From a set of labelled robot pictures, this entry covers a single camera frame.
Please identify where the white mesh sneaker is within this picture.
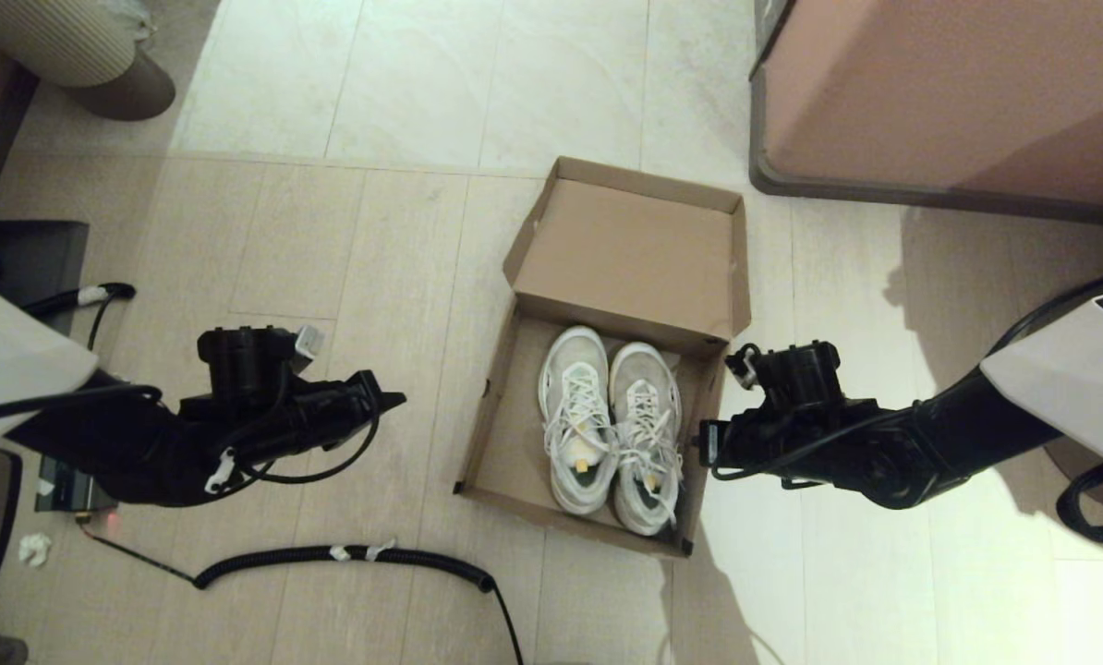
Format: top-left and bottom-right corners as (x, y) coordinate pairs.
(607, 342), (686, 538)
(538, 325), (620, 516)

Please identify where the brown cardboard shoe box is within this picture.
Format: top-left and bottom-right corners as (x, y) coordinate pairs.
(455, 155), (754, 561)

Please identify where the grey metal power supply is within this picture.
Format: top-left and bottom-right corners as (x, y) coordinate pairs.
(34, 454), (120, 514)

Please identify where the white plastic bag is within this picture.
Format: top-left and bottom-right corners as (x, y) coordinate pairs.
(108, 0), (157, 45)

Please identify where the ribbed beige round bin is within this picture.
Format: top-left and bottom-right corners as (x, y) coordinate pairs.
(0, 0), (178, 122)

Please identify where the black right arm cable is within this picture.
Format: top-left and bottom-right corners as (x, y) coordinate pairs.
(710, 406), (894, 489)

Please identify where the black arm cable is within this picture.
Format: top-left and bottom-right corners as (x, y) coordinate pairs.
(202, 406), (382, 496)
(710, 406), (894, 489)

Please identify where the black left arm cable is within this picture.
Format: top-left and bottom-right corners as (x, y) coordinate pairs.
(202, 406), (382, 496)

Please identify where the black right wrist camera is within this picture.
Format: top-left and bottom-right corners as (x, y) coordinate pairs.
(725, 340), (843, 412)

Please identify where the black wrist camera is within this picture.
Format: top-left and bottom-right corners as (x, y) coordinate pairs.
(725, 340), (843, 412)
(198, 325), (328, 400)

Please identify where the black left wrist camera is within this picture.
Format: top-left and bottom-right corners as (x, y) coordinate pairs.
(198, 325), (328, 400)

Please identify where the black coiled cable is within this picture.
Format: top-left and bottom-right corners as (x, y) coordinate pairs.
(76, 517), (527, 665)

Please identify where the black corrugated hose white tape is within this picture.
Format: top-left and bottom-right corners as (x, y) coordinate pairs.
(18, 282), (139, 370)

